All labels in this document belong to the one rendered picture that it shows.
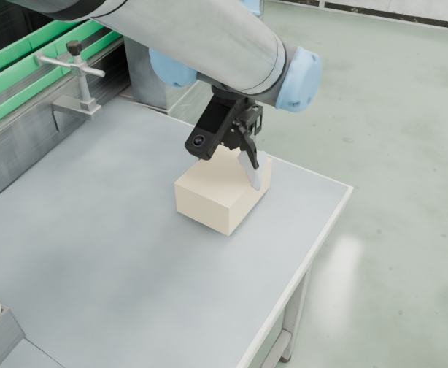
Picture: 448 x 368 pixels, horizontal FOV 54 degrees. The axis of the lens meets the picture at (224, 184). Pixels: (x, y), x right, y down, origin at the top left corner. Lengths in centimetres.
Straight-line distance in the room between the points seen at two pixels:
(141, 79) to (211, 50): 79
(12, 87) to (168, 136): 35
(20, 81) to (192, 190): 45
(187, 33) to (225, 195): 47
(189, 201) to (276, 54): 41
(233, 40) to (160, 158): 65
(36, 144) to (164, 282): 46
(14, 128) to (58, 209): 19
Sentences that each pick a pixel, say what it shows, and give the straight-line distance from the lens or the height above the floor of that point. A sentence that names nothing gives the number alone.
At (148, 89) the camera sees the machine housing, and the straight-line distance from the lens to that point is 117.
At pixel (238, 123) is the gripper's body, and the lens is 75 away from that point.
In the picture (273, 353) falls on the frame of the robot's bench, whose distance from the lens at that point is 133.
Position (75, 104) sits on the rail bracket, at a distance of 104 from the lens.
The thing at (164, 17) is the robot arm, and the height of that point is 127.
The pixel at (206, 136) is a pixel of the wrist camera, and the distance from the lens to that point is 72.
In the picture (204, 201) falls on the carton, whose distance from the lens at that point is 79.
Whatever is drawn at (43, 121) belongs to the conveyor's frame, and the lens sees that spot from 106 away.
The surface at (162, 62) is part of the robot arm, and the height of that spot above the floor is 112.
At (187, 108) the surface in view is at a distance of 127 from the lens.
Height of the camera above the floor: 139
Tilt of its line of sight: 43 degrees down
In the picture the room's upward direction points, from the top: straight up
